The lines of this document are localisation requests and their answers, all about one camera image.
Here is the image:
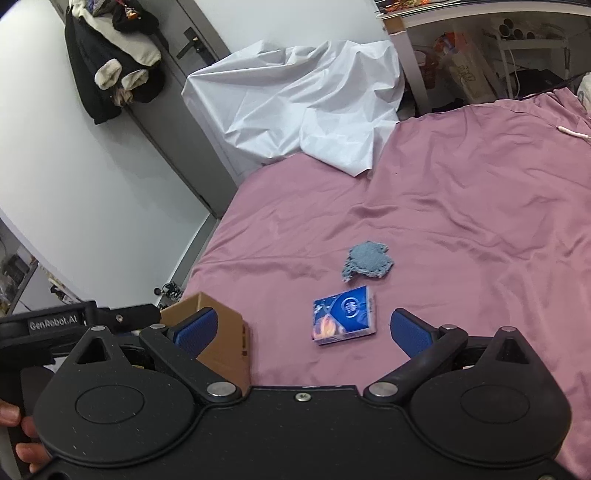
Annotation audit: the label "white cable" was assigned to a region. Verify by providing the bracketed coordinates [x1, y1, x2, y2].
[556, 124, 591, 141]

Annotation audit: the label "person's left hand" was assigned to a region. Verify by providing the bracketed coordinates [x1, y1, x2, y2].
[0, 399, 52, 474]

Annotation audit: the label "black door handle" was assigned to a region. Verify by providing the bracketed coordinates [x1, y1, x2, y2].
[177, 28, 204, 58]

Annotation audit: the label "grey door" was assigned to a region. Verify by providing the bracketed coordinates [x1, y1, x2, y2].
[124, 0, 241, 217]

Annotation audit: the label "brown cardboard box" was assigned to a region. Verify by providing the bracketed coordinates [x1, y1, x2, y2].
[159, 292, 252, 387]

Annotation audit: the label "blue Nivea box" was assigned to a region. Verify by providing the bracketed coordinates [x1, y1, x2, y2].
[313, 285, 378, 347]

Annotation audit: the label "white desk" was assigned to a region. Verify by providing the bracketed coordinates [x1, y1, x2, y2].
[376, 0, 591, 116]

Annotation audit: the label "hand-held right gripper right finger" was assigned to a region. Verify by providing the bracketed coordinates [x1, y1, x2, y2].
[364, 309, 543, 400]

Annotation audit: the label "pink bedsheet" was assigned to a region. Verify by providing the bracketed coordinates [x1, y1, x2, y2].
[185, 88, 591, 480]

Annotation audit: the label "paper shopping bag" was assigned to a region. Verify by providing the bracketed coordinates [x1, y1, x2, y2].
[434, 32, 498, 104]

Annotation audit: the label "cardboard tubes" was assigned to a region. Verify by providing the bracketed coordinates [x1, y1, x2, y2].
[501, 18, 533, 40]

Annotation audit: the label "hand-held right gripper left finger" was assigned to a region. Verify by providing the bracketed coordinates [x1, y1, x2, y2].
[68, 308, 243, 400]

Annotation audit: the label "black and cream jacket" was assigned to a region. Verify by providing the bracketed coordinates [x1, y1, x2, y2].
[65, 0, 167, 125]

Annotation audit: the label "white sheet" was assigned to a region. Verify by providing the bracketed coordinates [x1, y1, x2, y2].
[181, 39, 407, 177]

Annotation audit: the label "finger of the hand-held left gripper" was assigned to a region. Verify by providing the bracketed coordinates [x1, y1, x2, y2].
[96, 302, 161, 334]

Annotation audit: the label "blue knitted cloth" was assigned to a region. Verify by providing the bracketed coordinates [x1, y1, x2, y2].
[341, 240, 395, 282]

